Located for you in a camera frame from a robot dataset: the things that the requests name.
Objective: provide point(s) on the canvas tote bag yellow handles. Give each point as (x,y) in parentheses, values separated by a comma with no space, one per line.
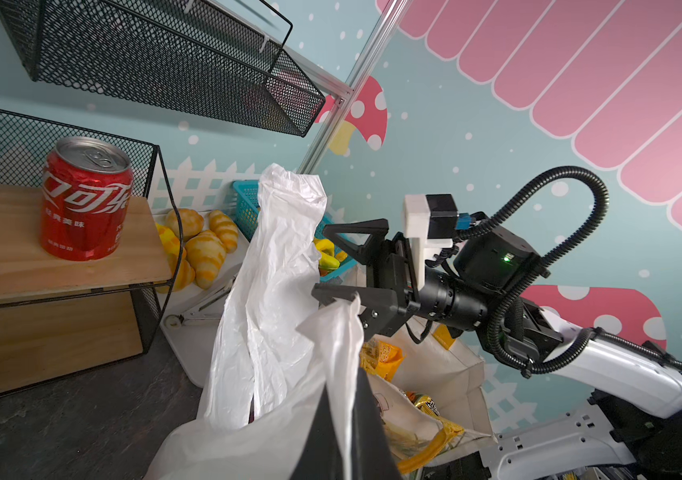
(449,372)

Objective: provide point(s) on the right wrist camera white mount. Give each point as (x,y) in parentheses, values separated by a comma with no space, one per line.
(430,223)

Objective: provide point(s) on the red cola can right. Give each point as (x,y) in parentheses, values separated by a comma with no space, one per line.
(86,186)

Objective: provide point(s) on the small striped croissant right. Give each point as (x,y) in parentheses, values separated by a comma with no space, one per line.
(225,229)

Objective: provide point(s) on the yellow snack bag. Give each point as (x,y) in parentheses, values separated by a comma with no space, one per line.
(415,431)

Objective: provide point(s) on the large striped croissant left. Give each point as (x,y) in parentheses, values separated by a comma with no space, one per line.
(184,277)

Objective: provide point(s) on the teal plastic basket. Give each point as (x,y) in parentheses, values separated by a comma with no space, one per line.
(289,210)

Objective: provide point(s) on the white plastic tray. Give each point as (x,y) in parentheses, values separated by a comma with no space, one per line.
(193,346)

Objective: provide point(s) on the pale round bread roll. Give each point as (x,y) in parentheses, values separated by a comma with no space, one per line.
(185,223)

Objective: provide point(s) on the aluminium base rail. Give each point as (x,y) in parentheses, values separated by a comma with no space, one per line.
(607,435)

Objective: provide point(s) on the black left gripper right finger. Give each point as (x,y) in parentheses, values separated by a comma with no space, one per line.
(372,457)

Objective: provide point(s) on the black wire two-tier shelf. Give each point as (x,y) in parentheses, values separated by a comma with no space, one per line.
(59,317)

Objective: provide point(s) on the black mesh wall basket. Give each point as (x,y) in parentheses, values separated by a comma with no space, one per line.
(189,56)

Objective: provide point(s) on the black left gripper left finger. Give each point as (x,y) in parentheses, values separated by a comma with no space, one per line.
(321,458)

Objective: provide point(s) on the yellow banana bunch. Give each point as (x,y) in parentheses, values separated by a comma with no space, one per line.
(332,258)

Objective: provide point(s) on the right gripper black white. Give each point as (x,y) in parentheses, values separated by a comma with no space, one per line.
(392,296)

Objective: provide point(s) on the yellow striped bread roll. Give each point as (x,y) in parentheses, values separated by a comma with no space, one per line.
(170,243)

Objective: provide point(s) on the white plastic grocery bag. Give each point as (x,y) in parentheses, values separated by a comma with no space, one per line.
(275,351)

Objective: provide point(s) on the steel tongs white tips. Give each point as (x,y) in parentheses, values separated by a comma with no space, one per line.
(205,309)

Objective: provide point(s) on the long striped croissant centre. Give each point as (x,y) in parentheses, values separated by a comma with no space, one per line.
(206,254)

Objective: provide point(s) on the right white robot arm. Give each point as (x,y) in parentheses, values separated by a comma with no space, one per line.
(522,335)

